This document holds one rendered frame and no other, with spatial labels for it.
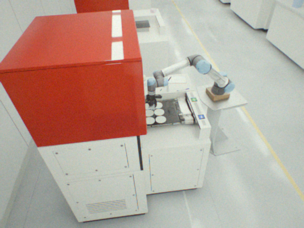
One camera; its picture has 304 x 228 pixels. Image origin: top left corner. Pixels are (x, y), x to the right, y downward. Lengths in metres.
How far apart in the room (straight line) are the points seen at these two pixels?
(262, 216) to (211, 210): 0.50
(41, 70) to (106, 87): 0.34
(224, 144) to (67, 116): 2.27
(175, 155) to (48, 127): 1.14
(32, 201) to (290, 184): 2.92
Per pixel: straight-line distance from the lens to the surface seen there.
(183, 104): 2.39
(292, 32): 5.45
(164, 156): 2.13
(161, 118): 2.19
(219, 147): 3.19
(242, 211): 2.78
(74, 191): 2.14
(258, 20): 6.60
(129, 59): 1.23
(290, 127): 3.83
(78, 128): 1.54
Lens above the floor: 2.39
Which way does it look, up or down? 41 degrees down
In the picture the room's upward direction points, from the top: 3 degrees counter-clockwise
